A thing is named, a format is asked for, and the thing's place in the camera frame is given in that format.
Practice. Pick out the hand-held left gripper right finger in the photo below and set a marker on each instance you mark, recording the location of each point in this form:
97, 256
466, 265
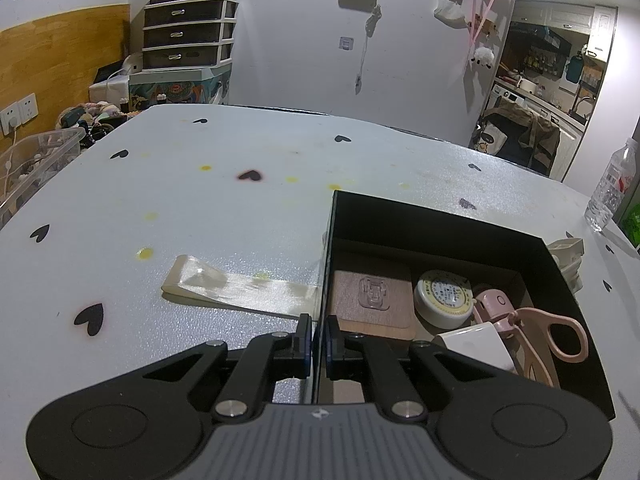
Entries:
331, 346

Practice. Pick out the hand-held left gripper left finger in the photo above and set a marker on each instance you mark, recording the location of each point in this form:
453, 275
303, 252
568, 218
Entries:
302, 346

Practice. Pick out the brown card with clear hook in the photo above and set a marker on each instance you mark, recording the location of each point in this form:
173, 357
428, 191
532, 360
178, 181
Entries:
345, 302

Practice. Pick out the round white tin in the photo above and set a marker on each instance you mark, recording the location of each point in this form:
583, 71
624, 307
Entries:
442, 295

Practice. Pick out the white charger cube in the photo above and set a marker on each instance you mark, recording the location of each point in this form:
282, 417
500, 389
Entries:
475, 346

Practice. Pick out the black cardboard box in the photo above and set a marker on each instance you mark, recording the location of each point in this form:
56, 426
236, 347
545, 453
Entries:
435, 225

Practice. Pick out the small pink gadget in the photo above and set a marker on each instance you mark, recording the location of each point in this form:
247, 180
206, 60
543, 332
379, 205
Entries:
492, 304

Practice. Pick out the pink scissors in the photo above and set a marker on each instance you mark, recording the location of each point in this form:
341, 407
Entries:
534, 317

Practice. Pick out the clear plastic strip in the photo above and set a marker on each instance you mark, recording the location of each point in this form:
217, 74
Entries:
200, 280

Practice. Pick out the white tote bag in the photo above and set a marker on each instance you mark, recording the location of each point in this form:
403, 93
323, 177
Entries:
490, 139

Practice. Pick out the chair with brown jacket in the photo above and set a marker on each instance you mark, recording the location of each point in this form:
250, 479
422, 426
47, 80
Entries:
535, 135

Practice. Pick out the pile of plush toys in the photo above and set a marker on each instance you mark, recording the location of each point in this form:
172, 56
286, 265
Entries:
95, 112

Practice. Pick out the white kitchen base cabinet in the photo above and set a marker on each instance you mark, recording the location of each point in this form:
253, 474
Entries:
570, 140

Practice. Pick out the clear plastic storage bin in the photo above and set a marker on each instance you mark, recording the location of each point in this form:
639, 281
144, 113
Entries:
45, 160

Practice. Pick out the white box device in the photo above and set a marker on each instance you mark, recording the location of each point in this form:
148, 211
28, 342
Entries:
110, 91

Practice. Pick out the clear water bottle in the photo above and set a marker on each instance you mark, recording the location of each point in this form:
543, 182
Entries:
609, 185

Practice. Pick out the green bag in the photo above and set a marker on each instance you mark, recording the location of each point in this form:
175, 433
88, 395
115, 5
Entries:
631, 227

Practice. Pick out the white sheep plush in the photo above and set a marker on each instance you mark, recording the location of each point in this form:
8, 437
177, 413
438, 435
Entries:
482, 56

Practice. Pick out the white rice cooker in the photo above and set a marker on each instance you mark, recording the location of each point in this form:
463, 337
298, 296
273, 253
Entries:
528, 85

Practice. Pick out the white drawer unit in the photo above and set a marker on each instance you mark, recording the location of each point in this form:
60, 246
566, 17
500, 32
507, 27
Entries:
185, 35

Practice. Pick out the white plastic bag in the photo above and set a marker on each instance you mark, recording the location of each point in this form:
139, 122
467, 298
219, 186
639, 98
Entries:
450, 10

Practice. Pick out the pink hanging ribbon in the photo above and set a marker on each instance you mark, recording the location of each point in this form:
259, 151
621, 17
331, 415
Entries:
479, 15

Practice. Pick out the white kitchen upper cabinets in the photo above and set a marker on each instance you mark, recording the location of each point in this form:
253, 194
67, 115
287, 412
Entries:
565, 15

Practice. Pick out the clear adhesive wall hook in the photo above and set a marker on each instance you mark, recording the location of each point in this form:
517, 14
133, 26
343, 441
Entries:
346, 43

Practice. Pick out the hanging wall charm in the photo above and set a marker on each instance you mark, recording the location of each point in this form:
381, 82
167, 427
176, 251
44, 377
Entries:
370, 20

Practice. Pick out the white wall socket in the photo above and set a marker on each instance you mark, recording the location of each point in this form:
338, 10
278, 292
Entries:
28, 107
8, 119

